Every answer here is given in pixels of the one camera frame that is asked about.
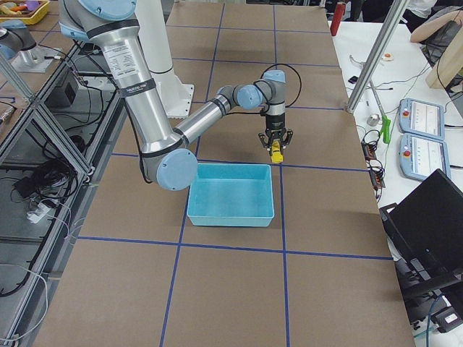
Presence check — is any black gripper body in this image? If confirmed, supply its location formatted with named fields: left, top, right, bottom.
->
left=258, top=114, right=293, bottom=144

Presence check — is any yellow beetle toy car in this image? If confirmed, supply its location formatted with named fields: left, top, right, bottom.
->
left=270, top=140, right=284, bottom=163

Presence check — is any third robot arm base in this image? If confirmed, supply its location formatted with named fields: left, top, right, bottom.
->
left=1, top=20, right=61, bottom=73

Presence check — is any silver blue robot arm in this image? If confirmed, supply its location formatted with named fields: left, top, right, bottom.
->
left=59, top=1, right=293, bottom=191

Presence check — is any fried egg toy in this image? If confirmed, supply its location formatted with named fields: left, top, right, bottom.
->
left=382, top=53, right=394, bottom=61

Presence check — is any light blue plastic bin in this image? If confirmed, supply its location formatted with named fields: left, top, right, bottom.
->
left=187, top=163, right=274, bottom=227

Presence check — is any small silver metal weight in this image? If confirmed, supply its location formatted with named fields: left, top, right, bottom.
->
left=367, top=113, right=381, bottom=127

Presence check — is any long reacher grabber tool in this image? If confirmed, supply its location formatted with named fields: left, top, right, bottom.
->
left=347, top=54, right=391, bottom=145

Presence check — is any far teach pendant tablet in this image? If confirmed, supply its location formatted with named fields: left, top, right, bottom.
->
left=398, top=98, right=445, bottom=140

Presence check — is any teach pendant tablet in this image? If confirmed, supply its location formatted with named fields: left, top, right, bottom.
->
left=399, top=133, right=451, bottom=181
left=398, top=98, right=445, bottom=140

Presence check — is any near teach pendant tablet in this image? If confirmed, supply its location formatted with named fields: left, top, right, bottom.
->
left=399, top=133, right=451, bottom=181

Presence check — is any red cylinder tube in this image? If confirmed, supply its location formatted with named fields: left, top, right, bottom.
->
left=330, top=1, right=346, bottom=37

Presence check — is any black laptop on stand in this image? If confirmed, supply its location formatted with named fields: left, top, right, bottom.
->
left=378, top=168, right=463, bottom=312

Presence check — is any seated person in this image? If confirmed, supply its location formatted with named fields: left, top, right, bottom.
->
left=410, top=6, right=462, bottom=86

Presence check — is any yellow tray of toys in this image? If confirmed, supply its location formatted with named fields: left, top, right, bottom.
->
left=1, top=1, right=50, bottom=25

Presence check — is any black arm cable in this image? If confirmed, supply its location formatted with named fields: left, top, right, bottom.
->
left=224, top=64, right=303, bottom=119

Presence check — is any aluminium frame post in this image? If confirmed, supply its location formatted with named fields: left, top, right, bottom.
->
left=346, top=0, right=409, bottom=113

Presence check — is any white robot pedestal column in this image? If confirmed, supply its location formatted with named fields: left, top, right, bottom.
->
left=135, top=0, right=195, bottom=119

